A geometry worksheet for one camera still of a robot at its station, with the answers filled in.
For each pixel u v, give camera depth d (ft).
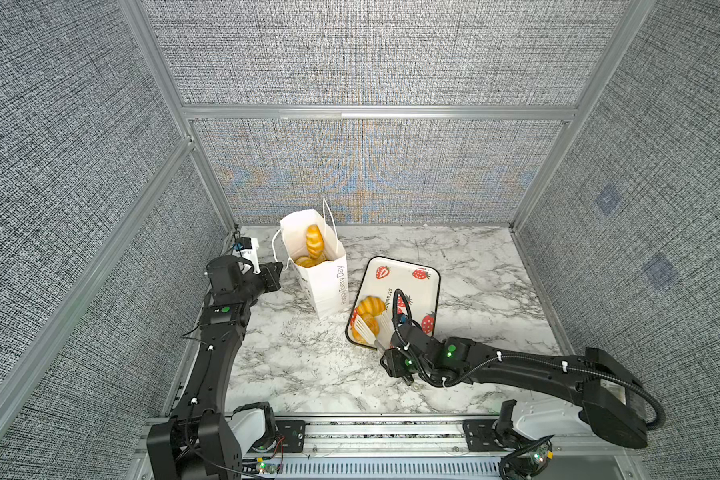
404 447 2.40
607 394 1.36
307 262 3.02
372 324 2.95
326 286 2.68
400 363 2.29
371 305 3.02
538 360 1.56
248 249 2.29
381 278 3.39
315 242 3.03
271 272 2.26
